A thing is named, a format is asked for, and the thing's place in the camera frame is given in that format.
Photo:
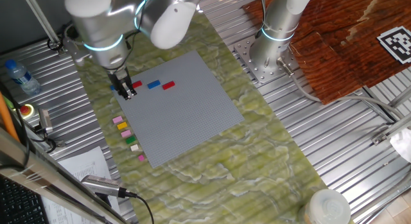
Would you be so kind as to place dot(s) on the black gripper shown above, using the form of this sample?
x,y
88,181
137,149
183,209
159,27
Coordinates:
x,y
119,79

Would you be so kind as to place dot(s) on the pink Lego brick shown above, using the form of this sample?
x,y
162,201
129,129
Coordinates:
x,y
126,133
117,119

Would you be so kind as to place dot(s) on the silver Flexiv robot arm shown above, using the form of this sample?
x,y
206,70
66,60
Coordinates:
x,y
99,25

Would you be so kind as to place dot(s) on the red Lego brick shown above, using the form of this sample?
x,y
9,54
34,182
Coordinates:
x,y
168,85
138,84

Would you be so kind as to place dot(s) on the yellow Lego brick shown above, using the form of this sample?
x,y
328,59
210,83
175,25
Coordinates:
x,y
122,125

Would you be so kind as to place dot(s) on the green Lego brick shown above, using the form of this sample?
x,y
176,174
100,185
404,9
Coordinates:
x,y
130,140

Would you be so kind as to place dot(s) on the white Lego brick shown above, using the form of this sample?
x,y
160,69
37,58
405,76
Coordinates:
x,y
134,147

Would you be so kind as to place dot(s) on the grey Lego baseplate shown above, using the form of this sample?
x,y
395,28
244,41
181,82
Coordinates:
x,y
180,121

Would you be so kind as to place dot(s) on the small magenta Lego brick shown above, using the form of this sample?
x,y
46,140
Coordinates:
x,y
141,158

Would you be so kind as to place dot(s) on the printed paper sheets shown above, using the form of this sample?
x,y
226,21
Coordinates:
x,y
86,166

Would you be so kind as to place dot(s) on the red emergency stop button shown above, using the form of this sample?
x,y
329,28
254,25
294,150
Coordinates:
x,y
25,110

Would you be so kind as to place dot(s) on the plastic water bottle blue cap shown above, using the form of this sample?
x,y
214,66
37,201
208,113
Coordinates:
x,y
22,78

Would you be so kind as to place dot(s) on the aluminium stand pole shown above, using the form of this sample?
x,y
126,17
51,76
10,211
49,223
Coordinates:
x,y
40,18

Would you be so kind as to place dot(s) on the orange pole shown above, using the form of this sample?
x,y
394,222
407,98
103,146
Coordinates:
x,y
5,116

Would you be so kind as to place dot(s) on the green marble pattern mat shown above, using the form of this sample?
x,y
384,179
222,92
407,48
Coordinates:
x,y
241,172

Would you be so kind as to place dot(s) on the black keyboard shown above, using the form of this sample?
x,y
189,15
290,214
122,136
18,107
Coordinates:
x,y
19,206

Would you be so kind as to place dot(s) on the white plastic jar lid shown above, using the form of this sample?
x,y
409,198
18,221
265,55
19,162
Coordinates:
x,y
327,206

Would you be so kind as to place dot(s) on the black white fiducial marker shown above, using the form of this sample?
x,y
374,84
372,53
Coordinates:
x,y
396,44

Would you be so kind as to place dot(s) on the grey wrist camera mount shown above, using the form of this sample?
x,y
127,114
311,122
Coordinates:
x,y
77,54

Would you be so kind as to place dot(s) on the silver camera on mount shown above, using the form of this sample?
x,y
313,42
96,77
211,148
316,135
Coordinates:
x,y
45,119

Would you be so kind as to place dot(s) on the metal frame bar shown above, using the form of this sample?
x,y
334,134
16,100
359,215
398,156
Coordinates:
x,y
32,172

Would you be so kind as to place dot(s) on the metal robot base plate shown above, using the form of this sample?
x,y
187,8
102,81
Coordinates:
x,y
266,74

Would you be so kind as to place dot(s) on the aluminium frame profile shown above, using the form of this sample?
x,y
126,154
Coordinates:
x,y
398,126

